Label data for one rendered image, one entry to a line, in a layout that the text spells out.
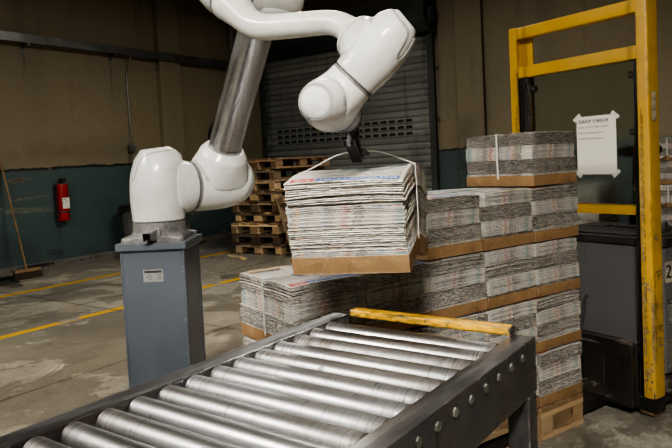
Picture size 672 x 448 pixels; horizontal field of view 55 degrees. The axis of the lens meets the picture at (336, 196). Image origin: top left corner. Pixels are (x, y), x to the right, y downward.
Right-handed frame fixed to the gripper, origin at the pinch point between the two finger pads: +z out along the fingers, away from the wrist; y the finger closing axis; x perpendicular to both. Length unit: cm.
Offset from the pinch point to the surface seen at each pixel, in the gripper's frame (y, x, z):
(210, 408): 56, -13, -60
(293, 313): 54, -29, 26
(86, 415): 56, -32, -69
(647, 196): 17, 93, 142
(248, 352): 53, -18, -32
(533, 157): 2, 45, 113
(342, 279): 45, -16, 40
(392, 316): 48.5, 8.3, -4.1
